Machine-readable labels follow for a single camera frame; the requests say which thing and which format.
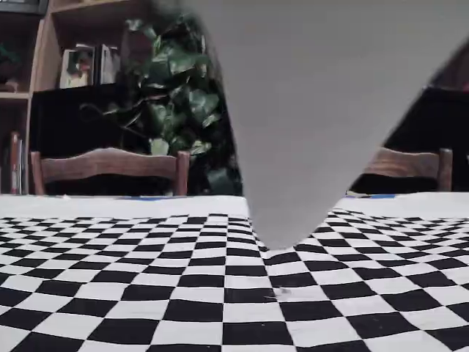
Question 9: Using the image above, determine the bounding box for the light wooden bookshelf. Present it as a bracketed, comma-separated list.
[0, 0, 469, 196]

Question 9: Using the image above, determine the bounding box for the row of upright books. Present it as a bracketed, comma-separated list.
[7, 131, 31, 195]

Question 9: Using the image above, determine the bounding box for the dark green ornament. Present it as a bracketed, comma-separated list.
[0, 42, 20, 85]

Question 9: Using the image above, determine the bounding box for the black white checkerboard paper mat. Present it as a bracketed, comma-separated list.
[0, 192, 469, 352]

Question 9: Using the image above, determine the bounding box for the white upright book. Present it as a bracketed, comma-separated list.
[99, 43, 122, 85]

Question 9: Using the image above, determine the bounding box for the green leafy houseplant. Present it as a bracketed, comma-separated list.
[79, 12, 245, 197]

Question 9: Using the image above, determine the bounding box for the illustrated picture book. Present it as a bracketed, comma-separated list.
[59, 43, 97, 89]

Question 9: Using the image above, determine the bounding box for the brown wooden chair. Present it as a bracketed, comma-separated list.
[30, 147, 191, 197]
[350, 146, 454, 194]

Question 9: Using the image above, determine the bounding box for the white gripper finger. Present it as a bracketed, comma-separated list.
[152, 0, 469, 252]

